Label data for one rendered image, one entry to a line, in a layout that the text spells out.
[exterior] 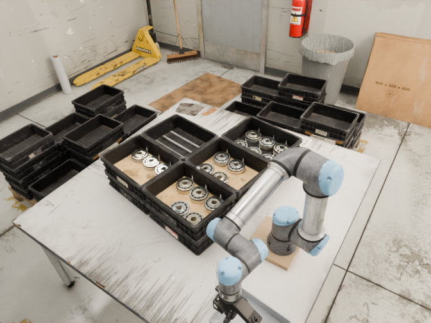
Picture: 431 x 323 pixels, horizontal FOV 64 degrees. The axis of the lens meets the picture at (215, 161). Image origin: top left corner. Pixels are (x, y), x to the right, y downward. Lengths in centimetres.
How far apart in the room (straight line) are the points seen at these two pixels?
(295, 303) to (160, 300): 60
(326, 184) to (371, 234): 172
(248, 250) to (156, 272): 71
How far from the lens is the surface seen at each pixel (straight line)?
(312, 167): 124
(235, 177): 194
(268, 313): 162
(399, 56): 416
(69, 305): 265
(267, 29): 472
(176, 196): 187
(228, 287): 112
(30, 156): 305
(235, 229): 120
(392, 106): 426
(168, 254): 180
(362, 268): 271
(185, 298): 166
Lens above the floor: 215
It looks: 40 degrees down
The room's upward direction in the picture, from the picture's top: 3 degrees counter-clockwise
